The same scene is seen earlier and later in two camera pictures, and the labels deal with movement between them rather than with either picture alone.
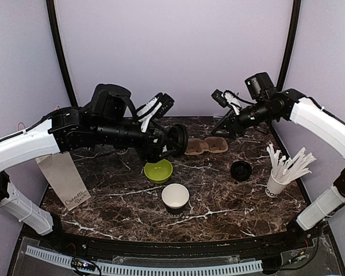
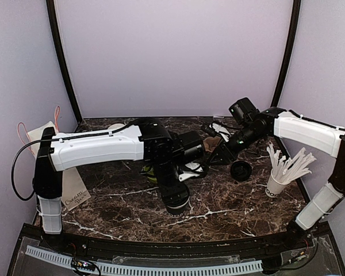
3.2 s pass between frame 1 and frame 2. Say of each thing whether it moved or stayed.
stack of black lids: stayed
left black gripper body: moved
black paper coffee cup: stayed
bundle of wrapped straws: stayed
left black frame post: stayed
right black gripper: moved
